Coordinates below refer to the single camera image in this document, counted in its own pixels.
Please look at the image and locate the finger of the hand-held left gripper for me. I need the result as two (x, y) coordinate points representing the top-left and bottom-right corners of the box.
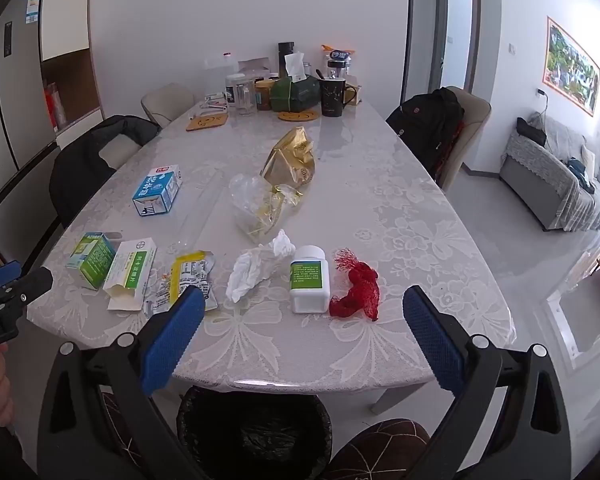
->
(0, 260), (22, 293)
(0, 266), (54, 311)

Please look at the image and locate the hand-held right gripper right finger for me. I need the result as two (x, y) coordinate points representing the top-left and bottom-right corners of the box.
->
(402, 285), (573, 480)

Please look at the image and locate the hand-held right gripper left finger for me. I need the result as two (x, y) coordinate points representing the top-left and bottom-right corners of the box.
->
(36, 285), (207, 480)

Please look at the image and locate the green white medicine box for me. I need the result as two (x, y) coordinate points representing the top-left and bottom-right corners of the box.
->
(66, 232), (118, 291)

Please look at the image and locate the yellow white snack packet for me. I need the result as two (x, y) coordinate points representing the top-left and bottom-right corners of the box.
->
(142, 251), (220, 318)

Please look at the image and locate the white medicine carton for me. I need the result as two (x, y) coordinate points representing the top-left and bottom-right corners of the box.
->
(102, 239), (158, 311)

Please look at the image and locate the red mesh net bag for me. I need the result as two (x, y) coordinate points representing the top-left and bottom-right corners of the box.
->
(328, 247), (381, 322)

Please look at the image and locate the white tissue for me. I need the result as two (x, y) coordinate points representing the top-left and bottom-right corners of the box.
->
(226, 229), (297, 303)

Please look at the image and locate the black lined trash bin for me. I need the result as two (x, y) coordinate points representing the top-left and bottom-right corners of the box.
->
(176, 385), (333, 480)

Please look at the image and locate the white pill bottle green label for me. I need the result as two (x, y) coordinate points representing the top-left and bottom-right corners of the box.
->
(288, 245), (332, 315)

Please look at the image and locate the blue white carton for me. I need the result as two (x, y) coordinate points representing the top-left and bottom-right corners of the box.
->
(132, 164), (183, 217)

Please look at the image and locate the clear plastic bag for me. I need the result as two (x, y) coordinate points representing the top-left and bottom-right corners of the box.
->
(228, 173), (303, 248)

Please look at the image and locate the gold foil bag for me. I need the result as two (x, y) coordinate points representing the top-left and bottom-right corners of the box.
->
(260, 127), (317, 193)

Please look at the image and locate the black jacket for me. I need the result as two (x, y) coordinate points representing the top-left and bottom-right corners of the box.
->
(49, 115), (161, 228)

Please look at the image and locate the white lace tablecloth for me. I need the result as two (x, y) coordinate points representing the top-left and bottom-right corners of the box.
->
(27, 97), (517, 396)

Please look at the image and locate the beige dining chair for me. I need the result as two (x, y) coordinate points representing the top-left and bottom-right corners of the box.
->
(141, 82), (197, 128)
(432, 86), (492, 192)
(100, 135), (148, 171)

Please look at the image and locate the red packaging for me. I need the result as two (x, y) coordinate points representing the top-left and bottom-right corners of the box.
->
(44, 82), (68, 128)

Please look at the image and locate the silver refrigerator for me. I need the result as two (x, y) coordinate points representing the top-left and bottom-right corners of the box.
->
(0, 0), (63, 226)

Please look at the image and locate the grey covered sofa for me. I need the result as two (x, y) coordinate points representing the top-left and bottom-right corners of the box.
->
(499, 112), (600, 233)

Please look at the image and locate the square wooden coaster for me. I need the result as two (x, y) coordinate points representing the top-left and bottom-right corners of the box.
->
(186, 112), (229, 132)

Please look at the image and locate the black backpack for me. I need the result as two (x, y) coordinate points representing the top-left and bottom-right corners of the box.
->
(386, 87), (465, 186)

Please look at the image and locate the blue cloth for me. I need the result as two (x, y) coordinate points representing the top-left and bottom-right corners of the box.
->
(567, 158), (596, 191)

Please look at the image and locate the black bag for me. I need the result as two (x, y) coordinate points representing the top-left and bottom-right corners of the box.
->
(516, 117), (547, 147)

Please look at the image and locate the clear glass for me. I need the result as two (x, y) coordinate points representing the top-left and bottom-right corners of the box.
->
(236, 81), (257, 116)

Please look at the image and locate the round wooden coaster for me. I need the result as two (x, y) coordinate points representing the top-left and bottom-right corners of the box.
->
(278, 108), (318, 123)

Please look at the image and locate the clear jar white lid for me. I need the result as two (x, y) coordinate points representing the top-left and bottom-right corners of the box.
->
(225, 74), (247, 106)

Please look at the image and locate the amber jar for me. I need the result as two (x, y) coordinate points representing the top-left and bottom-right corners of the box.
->
(254, 80), (276, 111)

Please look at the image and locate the black mug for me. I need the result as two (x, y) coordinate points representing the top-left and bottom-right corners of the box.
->
(319, 77), (358, 118)

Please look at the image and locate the white and wood cabinet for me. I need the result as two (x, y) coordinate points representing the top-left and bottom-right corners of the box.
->
(40, 0), (106, 131)

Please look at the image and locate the green tissue box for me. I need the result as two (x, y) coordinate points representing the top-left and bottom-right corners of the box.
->
(271, 52), (323, 112)

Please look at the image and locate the clear bottle red cap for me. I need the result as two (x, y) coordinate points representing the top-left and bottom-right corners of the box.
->
(203, 51), (236, 95)

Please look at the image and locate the white cardboard box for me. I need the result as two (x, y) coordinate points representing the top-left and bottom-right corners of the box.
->
(237, 57), (271, 81)

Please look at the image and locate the black thermos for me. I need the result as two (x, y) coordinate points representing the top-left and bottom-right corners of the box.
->
(278, 42), (296, 78)

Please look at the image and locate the orange snack bag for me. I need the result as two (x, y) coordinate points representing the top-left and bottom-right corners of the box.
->
(321, 44), (356, 61)

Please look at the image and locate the framed landscape painting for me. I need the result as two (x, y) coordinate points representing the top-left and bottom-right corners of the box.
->
(542, 16), (600, 117)

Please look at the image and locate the grey door frame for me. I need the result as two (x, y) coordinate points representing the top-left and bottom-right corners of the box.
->
(427, 0), (481, 93)

